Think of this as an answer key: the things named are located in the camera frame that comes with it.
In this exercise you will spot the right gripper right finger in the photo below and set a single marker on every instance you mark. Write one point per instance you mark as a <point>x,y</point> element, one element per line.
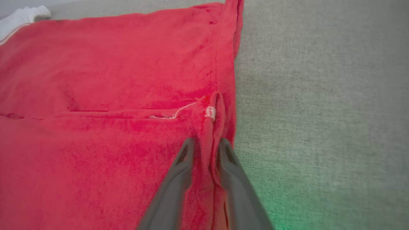
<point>239,198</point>

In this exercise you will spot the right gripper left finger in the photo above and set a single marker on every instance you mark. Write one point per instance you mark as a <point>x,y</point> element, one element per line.
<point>172,195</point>

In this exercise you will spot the red and white garment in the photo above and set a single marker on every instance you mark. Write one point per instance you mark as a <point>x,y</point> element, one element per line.
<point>96,64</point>

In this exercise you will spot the grey fabric sofa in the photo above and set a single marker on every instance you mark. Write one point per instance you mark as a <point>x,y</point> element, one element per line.
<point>319,111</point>

